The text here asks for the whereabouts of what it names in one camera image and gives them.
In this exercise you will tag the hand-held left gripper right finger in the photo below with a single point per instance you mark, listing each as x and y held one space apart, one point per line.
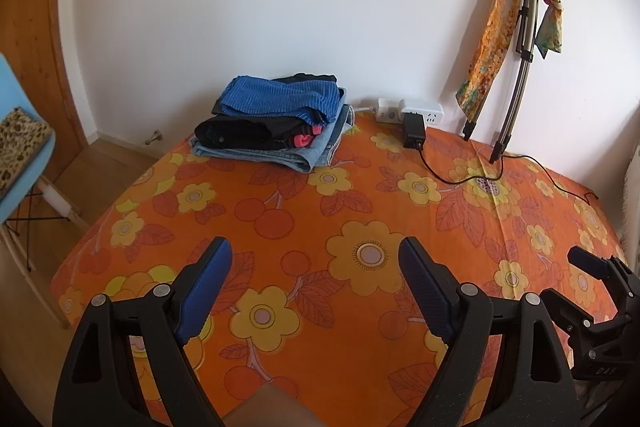
427 289

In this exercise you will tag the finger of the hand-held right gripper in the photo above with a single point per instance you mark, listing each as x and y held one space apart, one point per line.
567 307
592 264

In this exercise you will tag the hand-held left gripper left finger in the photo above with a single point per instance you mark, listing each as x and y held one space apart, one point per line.
202 292

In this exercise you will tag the blue striped pants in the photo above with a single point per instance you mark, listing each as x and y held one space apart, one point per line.
280 99

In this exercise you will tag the green striped pillow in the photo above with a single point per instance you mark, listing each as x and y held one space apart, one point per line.
632 187

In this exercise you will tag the orange floral bedsheet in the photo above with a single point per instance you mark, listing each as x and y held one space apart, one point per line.
300 207

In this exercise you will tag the light blue folded jeans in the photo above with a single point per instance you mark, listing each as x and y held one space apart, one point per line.
280 157

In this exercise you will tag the black power adapter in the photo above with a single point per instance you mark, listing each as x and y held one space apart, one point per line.
414 132

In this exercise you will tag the metal door stopper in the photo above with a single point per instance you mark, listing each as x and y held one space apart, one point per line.
153 138

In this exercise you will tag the black folded garment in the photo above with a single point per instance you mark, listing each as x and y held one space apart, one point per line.
235 132

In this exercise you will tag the white socket adapter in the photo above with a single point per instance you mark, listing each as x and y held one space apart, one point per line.
422 112

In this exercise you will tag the white power strip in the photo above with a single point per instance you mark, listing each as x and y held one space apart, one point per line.
387 111

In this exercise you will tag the blue chair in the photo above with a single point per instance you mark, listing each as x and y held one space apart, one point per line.
30 172

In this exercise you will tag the silver tripod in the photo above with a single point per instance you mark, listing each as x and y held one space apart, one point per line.
522 54

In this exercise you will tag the leopard print cushion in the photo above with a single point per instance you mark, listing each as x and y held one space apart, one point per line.
20 147

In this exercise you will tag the orange patterned scarf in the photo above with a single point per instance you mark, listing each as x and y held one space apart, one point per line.
492 32

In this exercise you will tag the wooden door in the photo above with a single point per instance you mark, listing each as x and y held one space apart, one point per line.
30 32

